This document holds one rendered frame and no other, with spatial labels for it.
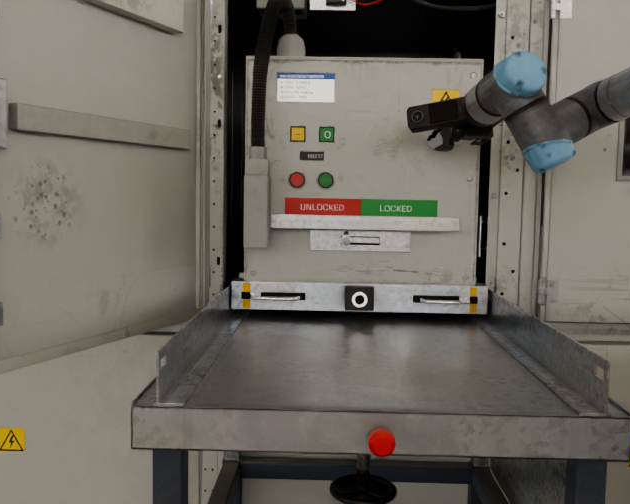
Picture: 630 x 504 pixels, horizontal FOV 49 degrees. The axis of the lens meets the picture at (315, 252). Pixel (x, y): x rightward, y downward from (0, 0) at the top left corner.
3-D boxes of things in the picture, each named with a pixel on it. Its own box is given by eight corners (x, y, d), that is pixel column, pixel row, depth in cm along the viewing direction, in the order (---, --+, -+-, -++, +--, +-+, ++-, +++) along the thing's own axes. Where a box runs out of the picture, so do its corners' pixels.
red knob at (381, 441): (396, 460, 82) (396, 433, 81) (368, 459, 82) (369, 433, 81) (392, 446, 86) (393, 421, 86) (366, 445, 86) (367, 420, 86)
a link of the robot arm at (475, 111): (476, 116, 119) (472, 71, 120) (464, 125, 123) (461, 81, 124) (516, 117, 120) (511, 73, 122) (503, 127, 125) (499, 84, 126)
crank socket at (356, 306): (373, 311, 144) (374, 287, 143) (344, 311, 144) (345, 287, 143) (373, 309, 146) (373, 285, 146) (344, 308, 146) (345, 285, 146)
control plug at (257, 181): (267, 248, 136) (268, 158, 134) (242, 248, 136) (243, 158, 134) (271, 245, 143) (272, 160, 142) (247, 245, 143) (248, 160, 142)
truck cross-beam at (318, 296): (487, 314, 146) (488, 286, 145) (231, 309, 147) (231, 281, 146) (482, 310, 151) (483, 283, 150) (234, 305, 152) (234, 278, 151)
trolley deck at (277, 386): (631, 461, 86) (634, 414, 85) (130, 449, 87) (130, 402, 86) (498, 343, 153) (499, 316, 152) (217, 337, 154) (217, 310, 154)
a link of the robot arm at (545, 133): (602, 140, 114) (569, 82, 114) (555, 166, 109) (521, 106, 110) (571, 157, 121) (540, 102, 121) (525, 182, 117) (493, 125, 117)
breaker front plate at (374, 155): (474, 293, 146) (483, 61, 142) (244, 288, 147) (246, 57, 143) (473, 292, 147) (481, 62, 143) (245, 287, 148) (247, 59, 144)
